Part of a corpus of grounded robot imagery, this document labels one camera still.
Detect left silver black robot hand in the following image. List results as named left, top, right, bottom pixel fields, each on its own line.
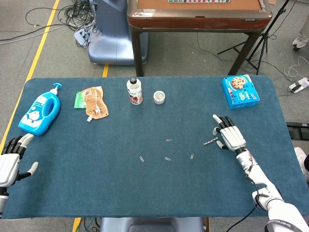
left=0, top=133, right=39, bottom=188

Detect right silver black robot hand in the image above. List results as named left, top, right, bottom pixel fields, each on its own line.
left=212, top=114, right=247, bottom=153

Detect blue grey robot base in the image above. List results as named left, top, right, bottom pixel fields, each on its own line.
left=99, top=217, right=205, bottom=232

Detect blue cookie box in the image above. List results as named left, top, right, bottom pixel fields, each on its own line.
left=222, top=74, right=260, bottom=110

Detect blue pump detergent bottle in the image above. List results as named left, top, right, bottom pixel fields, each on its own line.
left=18, top=82, right=61, bottom=136

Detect black foot pedal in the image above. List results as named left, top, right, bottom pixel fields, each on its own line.
left=286, top=122, right=309, bottom=140

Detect white shoe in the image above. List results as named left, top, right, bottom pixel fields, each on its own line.
left=294, top=146, right=309, bottom=182

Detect white power strip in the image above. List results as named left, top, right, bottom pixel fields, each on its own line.
left=287, top=77, right=309, bottom=94

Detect green flat packet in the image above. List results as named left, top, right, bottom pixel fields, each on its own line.
left=73, top=91, right=87, bottom=109

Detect blue table cloth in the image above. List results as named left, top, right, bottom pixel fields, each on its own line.
left=0, top=75, right=309, bottom=219

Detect black tripod stand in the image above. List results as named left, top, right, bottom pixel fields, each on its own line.
left=217, top=0, right=293, bottom=75

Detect clear bottle black cap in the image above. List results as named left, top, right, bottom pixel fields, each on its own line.
left=126, top=76, right=143, bottom=105

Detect orange spout pouch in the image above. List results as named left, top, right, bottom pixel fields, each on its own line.
left=81, top=86, right=110, bottom=122

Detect brown mahjong table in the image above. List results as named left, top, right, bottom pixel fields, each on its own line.
left=127, top=0, right=273, bottom=77

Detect person leg beige trousers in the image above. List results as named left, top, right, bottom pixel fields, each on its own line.
left=292, top=0, right=309, bottom=51

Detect row of mahjong tiles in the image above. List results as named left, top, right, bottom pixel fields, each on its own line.
left=168, top=0, right=231, bottom=4

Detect grey power strip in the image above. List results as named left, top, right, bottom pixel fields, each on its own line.
left=73, top=24, right=94, bottom=46

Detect blue grey machine base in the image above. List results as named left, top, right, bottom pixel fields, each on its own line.
left=87, top=0, right=149, bottom=65

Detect white floor cable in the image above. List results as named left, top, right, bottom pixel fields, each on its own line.
left=283, top=56, right=309, bottom=78

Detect cables under table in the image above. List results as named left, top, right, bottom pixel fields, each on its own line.
left=79, top=217, right=102, bottom=232

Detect black cable bundle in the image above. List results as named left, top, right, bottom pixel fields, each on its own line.
left=25, top=0, right=97, bottom=50

